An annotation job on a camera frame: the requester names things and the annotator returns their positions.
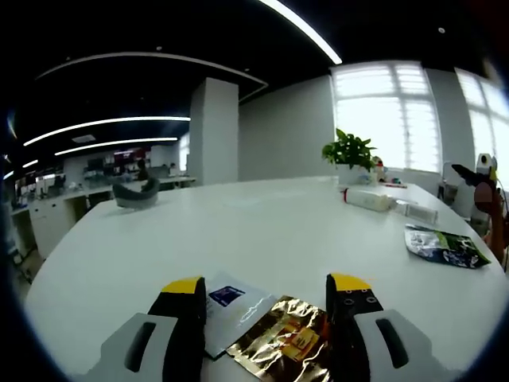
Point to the white ceiling light strip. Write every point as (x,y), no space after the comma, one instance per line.
(107,125)
(306,28)
(115,144)

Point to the grey curved tray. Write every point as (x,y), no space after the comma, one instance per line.
(135,195)

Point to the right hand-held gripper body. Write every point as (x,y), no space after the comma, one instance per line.
(486,165)

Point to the white skincare bottle red collar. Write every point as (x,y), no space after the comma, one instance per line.
(366,199)

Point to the clear white skincare jar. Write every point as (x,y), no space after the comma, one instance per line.
(417,212)

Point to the colourful toy blocks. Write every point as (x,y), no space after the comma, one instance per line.
(395,183)

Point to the white plant pot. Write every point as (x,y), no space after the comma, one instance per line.
(356,175)

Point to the green silver skincare sachet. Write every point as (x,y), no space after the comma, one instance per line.
(449,248)

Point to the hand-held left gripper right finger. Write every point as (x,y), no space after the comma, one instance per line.
(358,330)

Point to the gold foil skincare sachet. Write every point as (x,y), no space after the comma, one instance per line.
(278,342)

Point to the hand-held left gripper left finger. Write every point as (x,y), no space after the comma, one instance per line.
(159,342)

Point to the white square pillar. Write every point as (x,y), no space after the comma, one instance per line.
(214,131)

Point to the small toy figure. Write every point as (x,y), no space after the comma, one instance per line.
(379,169)

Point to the white blue skincare sachet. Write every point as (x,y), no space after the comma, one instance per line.
(234,314)

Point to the green potted plant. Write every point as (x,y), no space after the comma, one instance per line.
(350,149)

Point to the window with white blinds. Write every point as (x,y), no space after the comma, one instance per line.
(487,119)
(385,115)

